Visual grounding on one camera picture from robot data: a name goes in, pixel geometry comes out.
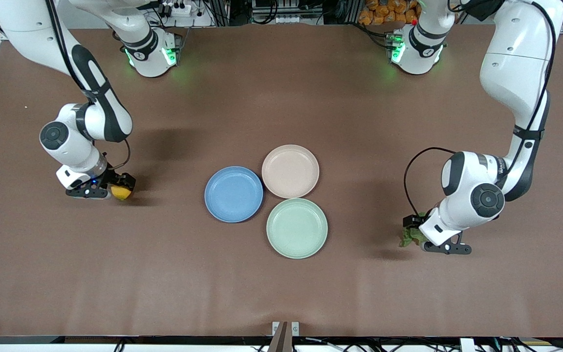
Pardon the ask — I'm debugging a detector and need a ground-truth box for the green lettuce leaf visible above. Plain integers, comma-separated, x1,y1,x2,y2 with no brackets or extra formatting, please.
399,212,431,248

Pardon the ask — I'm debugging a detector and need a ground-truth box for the blue round plate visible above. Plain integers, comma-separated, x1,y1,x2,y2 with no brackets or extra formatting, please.
204,166,264,223

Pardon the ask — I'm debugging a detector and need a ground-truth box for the pale green round plate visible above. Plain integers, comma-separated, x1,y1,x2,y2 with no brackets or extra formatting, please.
266,198,328,259

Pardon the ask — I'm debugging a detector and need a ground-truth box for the pink round plate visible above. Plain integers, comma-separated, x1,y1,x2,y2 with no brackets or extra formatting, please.
261,144,320,199

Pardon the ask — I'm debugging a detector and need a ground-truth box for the white power strip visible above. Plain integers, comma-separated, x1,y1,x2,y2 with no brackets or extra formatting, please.
157,1,193,18

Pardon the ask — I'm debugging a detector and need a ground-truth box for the bag of orange fruits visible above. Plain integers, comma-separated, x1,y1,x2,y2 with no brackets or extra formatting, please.
358,0,421,25

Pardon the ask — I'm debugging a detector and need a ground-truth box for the black equipment rack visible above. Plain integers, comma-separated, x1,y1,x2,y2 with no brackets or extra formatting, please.
251,0,325,26

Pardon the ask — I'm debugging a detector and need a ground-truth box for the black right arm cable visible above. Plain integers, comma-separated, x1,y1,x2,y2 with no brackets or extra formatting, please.
44,0,131,173

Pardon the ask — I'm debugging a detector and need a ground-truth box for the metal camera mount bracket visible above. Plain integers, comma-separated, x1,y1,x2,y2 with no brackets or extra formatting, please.
272,321,300,352

